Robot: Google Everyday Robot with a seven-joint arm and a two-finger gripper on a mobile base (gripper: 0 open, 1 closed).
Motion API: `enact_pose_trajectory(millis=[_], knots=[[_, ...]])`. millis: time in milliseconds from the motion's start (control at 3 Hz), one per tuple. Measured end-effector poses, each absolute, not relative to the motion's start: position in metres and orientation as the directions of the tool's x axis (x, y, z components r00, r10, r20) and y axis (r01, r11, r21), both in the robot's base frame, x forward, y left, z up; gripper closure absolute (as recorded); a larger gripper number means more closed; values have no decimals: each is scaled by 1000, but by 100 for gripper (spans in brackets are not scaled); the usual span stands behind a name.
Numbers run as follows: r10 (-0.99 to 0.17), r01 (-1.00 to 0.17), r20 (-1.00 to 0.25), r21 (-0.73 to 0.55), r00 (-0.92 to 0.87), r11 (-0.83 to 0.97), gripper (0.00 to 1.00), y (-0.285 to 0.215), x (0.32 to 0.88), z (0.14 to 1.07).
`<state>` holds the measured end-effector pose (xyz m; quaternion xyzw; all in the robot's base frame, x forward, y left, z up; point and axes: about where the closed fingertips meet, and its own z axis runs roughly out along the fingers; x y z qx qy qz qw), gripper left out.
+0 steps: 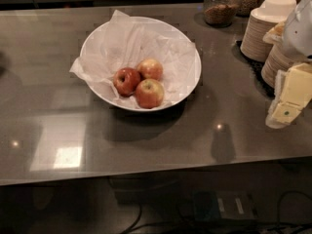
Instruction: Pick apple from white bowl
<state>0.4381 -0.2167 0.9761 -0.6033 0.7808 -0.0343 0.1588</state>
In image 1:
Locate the dark box under table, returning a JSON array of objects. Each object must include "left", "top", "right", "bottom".
[{"left": 192, "top": 191, "right": 257, "bottom": 222}]

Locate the black mat under stacks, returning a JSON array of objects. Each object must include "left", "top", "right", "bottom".
[{"left": 236, "top": 40, "right": 275, "bottom": 99}]

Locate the rear stack of paper bowls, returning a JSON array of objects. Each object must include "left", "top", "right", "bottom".
[{"left": 240, "top": 0, "right": 296, "bottom": 62}]

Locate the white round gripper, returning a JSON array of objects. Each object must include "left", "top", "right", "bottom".
[{"left": 262, "top": 0, "right": 312, "bottom": 129}]

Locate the red yellow front apple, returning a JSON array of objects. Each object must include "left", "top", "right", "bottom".
[{"left": 135, "top": 79, "right": 165, "bottom": 109}]

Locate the white crumpled paper liner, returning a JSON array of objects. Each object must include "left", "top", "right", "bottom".
[{"left": 69, "top": 9, "right": 198, "bottom": 111}]

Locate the black cable on floor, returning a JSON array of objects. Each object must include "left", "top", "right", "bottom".
[{"left": 120, "top": 190, "right": 312, "bottom": 234}]

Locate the yellowish red back apple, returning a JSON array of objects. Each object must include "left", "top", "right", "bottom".
[{"left": 136, "top": 58, "right": 163, "bottom": 80}]

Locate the white bowl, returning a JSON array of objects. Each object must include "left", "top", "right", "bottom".
[{"left": 79, "top": 16, "right": 203, "bottom": 113}]

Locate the glass jar with grains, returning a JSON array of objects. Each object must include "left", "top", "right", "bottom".
[{"left": 203, "top": 0, "right": 242, "bottom": 27}]

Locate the dark red apple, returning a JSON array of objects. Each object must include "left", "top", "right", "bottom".
[{"left": 113, "top": 67, "right": 140, "bottom": 97}]

